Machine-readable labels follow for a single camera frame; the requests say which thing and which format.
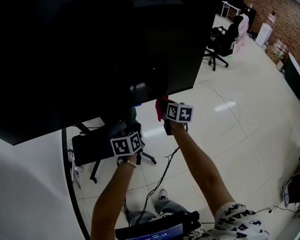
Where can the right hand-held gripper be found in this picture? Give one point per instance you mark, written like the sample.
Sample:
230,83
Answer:
181,114

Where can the person's left forearm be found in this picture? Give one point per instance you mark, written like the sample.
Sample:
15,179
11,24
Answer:
110,199

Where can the pile of packaged goods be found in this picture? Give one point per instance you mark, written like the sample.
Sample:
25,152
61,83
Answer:
277,50

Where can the black office chair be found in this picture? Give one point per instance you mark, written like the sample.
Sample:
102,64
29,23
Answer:
225,44

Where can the person's right forearm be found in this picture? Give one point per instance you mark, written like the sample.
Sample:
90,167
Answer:
200,164

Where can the white patterned shirt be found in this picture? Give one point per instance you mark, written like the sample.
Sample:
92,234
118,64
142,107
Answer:
240,221

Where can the pale pink garment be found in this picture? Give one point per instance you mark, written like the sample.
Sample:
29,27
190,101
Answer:
242,31

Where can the large black screen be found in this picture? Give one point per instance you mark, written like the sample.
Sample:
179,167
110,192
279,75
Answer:
90,46

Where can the white sneaker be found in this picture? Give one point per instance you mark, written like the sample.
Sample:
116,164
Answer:
163,194

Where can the pink cloth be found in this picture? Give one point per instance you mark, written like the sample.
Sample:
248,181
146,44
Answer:
161,107

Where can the white cabinet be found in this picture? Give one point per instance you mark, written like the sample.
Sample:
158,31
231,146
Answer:
263,35

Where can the small blue board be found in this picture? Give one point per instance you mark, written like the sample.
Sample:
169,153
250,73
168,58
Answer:
138,104

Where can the white table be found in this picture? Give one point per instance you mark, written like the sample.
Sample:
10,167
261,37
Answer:
228,7

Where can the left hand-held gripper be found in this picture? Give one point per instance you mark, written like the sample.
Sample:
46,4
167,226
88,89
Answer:
121,146

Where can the dark green white-rimmed tub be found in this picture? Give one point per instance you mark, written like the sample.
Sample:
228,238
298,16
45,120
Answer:
296,81

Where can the black cabinet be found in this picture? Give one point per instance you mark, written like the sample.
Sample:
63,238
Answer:
250,16

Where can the white floor mop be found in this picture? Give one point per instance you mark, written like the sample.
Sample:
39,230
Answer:
73,166

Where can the grey trousers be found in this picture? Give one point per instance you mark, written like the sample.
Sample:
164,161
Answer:
167,206

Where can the small white bin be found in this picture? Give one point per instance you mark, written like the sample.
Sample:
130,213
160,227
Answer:
280,65

